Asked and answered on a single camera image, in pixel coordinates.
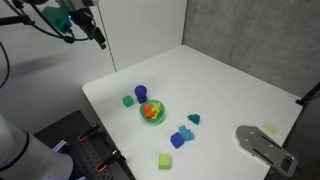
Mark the lime green block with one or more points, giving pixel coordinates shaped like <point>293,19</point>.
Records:
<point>164,161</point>

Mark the yellow toy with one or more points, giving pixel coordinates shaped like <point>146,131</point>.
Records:
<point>156,108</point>

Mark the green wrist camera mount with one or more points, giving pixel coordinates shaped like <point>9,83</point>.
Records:
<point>57,17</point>

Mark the grey metal mounting plate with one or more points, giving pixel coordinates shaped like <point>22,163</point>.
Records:
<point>263,148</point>

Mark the yellow sticky note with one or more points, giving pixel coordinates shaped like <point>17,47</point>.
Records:
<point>269,127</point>

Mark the green bowl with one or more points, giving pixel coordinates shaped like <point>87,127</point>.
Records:
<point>152,116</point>

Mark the blue block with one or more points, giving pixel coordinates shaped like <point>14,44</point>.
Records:
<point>186,132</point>

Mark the orange toy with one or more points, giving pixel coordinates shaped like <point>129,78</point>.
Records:
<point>148,111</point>

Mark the blue cube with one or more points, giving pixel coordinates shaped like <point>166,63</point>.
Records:
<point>176,140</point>

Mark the green cube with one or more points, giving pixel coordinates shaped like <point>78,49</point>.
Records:
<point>128,101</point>

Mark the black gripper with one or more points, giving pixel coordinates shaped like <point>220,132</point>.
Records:
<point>82,18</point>

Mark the purple cylinder block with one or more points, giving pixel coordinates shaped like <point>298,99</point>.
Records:
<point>140,90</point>

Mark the black stand pole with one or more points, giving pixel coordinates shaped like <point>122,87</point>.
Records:
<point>308,95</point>

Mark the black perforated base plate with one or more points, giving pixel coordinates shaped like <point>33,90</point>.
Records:
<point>83,153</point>

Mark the teal toy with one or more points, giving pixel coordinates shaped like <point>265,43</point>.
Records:
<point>194,118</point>

